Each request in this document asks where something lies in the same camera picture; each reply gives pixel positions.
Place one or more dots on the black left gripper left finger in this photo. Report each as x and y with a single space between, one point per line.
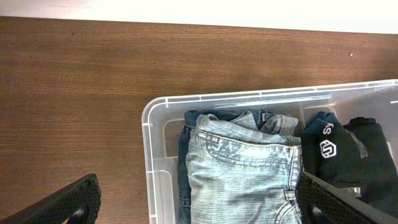
78 202

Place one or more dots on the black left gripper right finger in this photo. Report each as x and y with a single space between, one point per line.
320 202

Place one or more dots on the black garment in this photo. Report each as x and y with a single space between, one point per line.
354 158

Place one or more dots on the light blue jeans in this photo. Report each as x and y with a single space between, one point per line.
240 172

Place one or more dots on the clear plastic storage bin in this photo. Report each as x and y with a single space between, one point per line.
163 120

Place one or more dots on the dark blue jeans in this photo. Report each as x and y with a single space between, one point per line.
186 149

